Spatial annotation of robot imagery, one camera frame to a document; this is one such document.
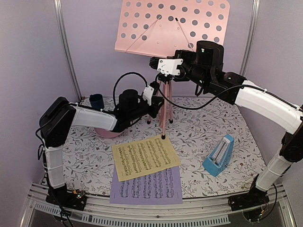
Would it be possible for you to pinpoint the aluminium front rail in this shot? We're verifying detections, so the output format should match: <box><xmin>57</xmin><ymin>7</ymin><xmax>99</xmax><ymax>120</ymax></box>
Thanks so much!
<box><xmin>21</xmin><ymin>183</ymin><xmax>299</xmax><ymax>227</ymax></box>

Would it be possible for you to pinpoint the yellow sheet music page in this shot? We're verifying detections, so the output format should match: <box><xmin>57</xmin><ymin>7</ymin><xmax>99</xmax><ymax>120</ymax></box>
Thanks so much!
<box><xmin>112</xmin><ymin>135</ymin><xmax>181</xmax><ymax>182</ymax></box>

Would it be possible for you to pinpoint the blue metronome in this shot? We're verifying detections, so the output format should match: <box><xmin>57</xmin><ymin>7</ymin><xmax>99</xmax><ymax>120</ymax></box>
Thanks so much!
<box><xmin>203</xmin><ymin>134</ymin><xmax>234</xmax><ymax>177</ymax></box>

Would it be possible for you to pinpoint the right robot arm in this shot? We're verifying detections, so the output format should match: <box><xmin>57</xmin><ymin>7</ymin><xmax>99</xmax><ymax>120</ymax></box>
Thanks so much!
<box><xmin>168</xmin><ymin>40</ymin><xmax>303</xmax><ymax>206</ymax></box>

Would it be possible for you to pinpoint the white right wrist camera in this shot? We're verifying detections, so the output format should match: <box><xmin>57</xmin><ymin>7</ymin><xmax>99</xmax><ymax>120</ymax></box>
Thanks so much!
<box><xmin>149</xmin><ymin>57</ymin><xmax>183</xmax><ymax>76</ymax></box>

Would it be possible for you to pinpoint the pink round plate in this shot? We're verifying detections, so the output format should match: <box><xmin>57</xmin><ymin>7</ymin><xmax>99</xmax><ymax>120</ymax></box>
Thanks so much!
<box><xmin>94</xmin><ymin>128</ymin><xmax>122</xmax><ymax>139</ymax></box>

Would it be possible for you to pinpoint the black right camera cable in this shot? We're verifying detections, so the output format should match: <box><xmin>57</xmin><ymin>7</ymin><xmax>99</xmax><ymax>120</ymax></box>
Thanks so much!
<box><xmin>155</xmin><ymin>72</ymin><xmax>268</xmax><ymax>111</ymax></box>

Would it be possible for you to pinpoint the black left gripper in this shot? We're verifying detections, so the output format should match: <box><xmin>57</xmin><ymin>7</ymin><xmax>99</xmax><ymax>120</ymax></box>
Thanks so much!
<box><xmin>129</xmin><ymin>96</ymin><xmax>167</xmax><ymax>122</ymax></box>

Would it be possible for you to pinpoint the black camera cable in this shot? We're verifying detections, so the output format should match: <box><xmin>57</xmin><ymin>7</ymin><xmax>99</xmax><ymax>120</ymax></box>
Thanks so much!
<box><xmin>155</xmin><ymin>72</ymin><xmax>268</xmax><ymax>111</ymax></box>
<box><xmin>112</xmin><ymin>71</ymin><xmax>149</xmax><ymax>112</ymax></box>

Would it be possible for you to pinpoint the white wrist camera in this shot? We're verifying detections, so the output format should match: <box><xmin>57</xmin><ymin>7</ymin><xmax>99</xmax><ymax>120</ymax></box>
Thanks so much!
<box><xmin>149</xmin><ymin>57</ymin><xmax>183</xmax><ymax>76</ymax></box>
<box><xmin>142</xmin><ymin>81</ymin><xmax>159</xmax><ymax>106</ymax></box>

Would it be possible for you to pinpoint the purple sheet music page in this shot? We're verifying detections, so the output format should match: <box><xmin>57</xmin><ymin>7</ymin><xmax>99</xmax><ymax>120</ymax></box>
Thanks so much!
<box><xmin>110</xmin><ymin>166</ymin><xmax>183</xmax><ymax>205</ymax></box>

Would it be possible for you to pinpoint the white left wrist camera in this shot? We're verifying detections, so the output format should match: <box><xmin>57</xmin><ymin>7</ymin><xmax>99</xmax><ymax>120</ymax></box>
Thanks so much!
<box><xmin>142</xmin><ymin>81</ymin><xmax>159</xmax><ymax>106</ymax></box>

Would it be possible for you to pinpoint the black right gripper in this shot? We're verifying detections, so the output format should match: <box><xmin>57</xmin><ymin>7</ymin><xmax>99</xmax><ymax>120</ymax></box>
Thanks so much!
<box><xmin>172</xmin><ymin>48</ymin><xmax>211</xmax><ymax>89</ymax></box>

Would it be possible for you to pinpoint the aluminium frame post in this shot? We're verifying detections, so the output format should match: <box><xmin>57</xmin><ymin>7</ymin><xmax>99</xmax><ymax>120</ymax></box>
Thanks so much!
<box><xmin>53</xmin><ymin>0</ymin><xmax>82</xmax><ymax>101</ymax></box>
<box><xmin>240</xmin><ymin>0</ymin><xmax>260</xmax><ymax>76</ymax></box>

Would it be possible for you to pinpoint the floral table mat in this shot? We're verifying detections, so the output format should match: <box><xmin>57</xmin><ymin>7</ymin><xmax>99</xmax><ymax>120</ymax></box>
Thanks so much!
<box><xmin>49</xmin><ymin>97</ymin><xmax>266</xmax><ymax>198</ymax></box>

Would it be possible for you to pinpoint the pink music stand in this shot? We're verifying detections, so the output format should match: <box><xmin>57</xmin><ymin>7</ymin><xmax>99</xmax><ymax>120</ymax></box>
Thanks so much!
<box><xmin>115</xmin><ymin>0</ymin><xmax>229</xmax><ymax>128</ymax></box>

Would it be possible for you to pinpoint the left aluminium frame post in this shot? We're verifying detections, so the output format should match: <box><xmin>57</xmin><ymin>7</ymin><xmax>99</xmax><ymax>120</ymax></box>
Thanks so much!
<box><xmin>53</xmin><ymin>0</ymin><xmax>82</xmax><ymax>101</ymax></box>

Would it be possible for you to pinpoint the right aluminium frame post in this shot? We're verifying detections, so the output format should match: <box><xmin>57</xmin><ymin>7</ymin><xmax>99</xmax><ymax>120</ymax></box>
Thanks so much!
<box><xmin>240</xmin><ymin>0</ymin><xmax>260</xmax><ymax>76</ymax></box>

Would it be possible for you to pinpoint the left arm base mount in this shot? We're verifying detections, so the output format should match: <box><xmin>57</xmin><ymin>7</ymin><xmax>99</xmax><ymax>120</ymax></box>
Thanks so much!
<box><xmin>45</xmin><ymin>189</ymin><xmax>87</xmax><ymax>211</ymax></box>

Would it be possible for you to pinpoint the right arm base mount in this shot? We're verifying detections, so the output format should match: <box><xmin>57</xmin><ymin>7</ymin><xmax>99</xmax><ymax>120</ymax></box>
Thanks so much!
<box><xmin>228</xmin><ymin>192</ymin><xmax>269</xmax><ymax>211</ymax></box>

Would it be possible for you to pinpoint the dark blue cup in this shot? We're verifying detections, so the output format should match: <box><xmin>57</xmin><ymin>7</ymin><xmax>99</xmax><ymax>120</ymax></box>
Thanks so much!
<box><xmin>89</xmin><ymin>94</ymin><xmax>105</xmax><ymax>111</ymax></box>

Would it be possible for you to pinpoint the black left camera cable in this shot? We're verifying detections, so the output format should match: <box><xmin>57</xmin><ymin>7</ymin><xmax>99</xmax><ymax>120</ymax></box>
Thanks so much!
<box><xmin>112</xmin><ymin>71</ymin><xmax>149</xmax><ymax>112</ymax></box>

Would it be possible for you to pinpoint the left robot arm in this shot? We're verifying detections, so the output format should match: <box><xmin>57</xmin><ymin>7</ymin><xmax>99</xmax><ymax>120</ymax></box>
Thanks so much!
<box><xmin>38</xmin><ymin>87</ymin><xmax>164</xmax><ymax>205</ymax></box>

